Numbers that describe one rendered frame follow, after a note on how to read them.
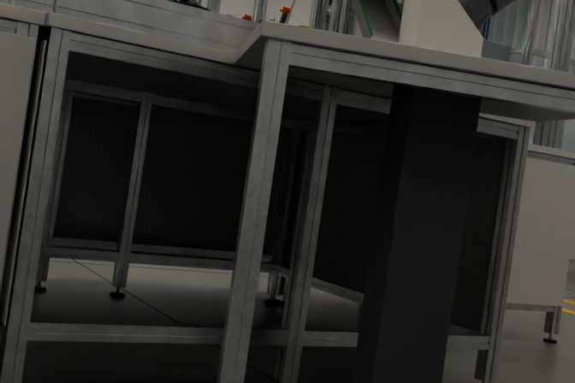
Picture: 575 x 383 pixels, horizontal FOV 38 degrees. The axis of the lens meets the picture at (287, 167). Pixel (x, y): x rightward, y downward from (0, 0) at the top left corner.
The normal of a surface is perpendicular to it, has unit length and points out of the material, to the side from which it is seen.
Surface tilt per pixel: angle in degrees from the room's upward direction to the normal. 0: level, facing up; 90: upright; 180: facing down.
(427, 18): 90
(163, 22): 90
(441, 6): 90
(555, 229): 90
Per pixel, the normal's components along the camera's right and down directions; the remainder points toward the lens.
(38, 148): 0.51, 0.07
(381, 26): 0.34, -0.67
